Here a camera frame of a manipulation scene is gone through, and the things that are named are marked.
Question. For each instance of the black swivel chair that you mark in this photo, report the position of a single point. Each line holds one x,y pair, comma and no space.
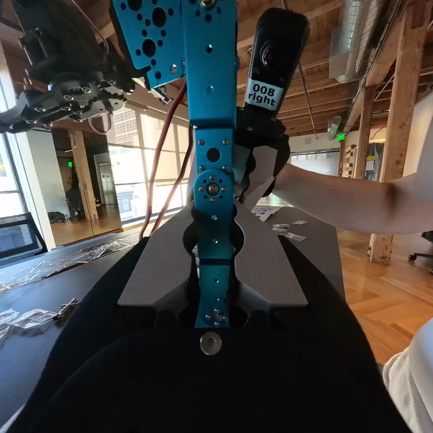
423,250

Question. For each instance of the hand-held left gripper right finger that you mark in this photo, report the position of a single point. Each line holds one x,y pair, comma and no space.
270,270

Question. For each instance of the small clear plastic bag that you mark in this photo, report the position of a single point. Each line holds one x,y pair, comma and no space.
30,319

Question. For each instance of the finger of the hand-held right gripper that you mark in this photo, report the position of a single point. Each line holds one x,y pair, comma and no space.
240,165
262,169

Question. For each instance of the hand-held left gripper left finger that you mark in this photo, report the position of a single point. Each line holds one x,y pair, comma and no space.
155,267

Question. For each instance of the blue toy robot arm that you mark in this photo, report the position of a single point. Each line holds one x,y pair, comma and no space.
209,101

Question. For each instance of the green exit sign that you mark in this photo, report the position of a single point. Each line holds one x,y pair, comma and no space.
341,137

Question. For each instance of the flat clear parts bag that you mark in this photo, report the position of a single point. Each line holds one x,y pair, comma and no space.
287,231

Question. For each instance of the metal cross wrench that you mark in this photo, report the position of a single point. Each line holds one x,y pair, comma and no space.
66,308

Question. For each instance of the person's right forearm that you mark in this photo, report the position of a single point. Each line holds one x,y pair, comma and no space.
355,203

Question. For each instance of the black mesh chair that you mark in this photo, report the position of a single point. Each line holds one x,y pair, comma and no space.
17,236

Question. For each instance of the crumpled clear plastic bag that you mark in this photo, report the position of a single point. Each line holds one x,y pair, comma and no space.
67,250

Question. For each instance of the silver air duct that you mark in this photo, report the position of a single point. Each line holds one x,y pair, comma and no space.
362,37

